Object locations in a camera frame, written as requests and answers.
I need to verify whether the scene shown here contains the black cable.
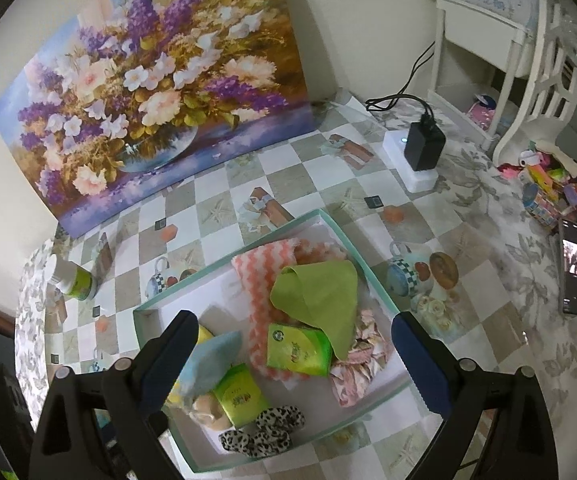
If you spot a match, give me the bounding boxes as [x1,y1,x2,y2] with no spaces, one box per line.
[365,40,436,123]

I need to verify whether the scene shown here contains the green tissue packet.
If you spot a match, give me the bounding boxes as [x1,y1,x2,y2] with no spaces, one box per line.
[212,364,272,428]
[266,323,334,378]

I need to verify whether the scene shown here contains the yellow-green cloth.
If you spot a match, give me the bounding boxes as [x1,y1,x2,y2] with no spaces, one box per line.
[270,258,360,361]

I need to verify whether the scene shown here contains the black power adapter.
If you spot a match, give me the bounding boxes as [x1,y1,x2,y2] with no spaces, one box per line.
[403,114,447,172]

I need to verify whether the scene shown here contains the grey floral tablecloth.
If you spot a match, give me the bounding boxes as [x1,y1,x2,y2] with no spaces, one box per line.
[13,95,577,480]

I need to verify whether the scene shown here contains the white chair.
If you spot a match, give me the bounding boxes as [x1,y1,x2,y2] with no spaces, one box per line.
[488,0,577,161]

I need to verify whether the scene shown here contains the pink packet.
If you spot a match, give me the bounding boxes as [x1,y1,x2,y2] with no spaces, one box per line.
[468,94,499,131]

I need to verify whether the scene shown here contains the white box with teal rim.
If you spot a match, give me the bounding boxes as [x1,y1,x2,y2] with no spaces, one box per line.
[132,209,426,475]

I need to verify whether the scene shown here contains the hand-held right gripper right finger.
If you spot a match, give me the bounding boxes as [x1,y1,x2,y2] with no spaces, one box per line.
[391,310,561,480]

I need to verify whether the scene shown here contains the floral painting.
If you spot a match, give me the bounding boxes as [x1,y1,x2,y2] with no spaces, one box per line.
[0,0,316,238]

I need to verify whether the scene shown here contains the pile of colourful small toys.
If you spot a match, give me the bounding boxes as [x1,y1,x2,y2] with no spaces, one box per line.
[497,142,577,233]

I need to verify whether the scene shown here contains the white pill bottle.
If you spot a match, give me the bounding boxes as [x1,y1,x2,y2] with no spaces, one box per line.
[51,255,100,302]

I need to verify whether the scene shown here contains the pink floral cloth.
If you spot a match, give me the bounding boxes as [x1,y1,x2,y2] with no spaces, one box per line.
[329,307,394,407]

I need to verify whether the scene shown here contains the light blue cloth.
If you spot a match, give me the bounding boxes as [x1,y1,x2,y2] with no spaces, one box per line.
[177,331,243,396]

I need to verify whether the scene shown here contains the leopard print scrunchie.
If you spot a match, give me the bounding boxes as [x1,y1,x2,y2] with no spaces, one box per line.
[218,404,306,459]

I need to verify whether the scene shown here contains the round beige puff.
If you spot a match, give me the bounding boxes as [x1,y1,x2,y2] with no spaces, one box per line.
[188,392,232,431]

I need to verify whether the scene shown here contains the pink white striped towel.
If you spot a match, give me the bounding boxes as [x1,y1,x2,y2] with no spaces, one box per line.
[231,237,349,381]

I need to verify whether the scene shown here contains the white shelf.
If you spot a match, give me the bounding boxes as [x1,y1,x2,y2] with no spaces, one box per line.
[428,0,529,146]

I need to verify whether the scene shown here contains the black smartphone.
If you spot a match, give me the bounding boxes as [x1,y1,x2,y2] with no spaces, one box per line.
[557,219,577,317]

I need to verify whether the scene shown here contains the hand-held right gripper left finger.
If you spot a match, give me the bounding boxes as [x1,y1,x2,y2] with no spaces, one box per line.
[31,309,200,480]

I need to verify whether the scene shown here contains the checkered printed tablecloth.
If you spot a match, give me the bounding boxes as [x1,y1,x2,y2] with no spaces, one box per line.
[43,130,544,480]

